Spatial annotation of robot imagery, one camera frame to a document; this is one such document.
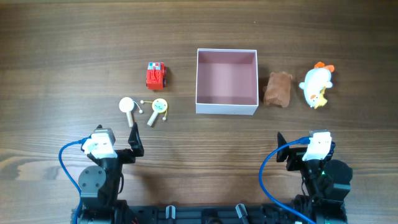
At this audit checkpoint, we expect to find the left blue cable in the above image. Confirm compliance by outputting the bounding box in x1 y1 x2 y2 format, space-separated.
58 138 91 224

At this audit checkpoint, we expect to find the brown plush bear toy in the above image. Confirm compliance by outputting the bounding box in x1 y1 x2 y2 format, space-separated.
263 72 293 108

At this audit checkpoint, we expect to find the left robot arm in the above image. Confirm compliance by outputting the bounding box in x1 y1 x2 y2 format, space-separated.
71 122 144 223

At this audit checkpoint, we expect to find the red toy fire truck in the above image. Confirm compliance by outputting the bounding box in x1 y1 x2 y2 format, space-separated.
146 62 167 90

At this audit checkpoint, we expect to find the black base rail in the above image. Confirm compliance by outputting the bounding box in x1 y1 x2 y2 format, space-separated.
130 204 301 224

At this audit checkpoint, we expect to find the blue cable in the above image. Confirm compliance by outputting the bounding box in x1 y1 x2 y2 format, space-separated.
258 136 317 224
58 138 91 224

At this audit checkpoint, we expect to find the pink open cardboard box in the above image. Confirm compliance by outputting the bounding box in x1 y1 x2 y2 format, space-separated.
195 49 259 115

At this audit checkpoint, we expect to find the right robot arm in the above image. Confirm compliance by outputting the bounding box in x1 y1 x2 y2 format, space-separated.
276 130 353 223

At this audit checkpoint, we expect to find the white plush chicken toy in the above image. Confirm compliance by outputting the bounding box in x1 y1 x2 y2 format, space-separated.
299 62 335 109

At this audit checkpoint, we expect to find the yellow cat rattle drum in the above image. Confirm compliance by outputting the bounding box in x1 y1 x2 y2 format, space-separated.
140 98 168 127

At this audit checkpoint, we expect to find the white pig rattle drum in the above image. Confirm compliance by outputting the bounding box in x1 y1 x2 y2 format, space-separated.
119 97 144 128

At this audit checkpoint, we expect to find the right blue cable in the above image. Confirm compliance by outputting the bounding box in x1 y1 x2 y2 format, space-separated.
258 136 317 224

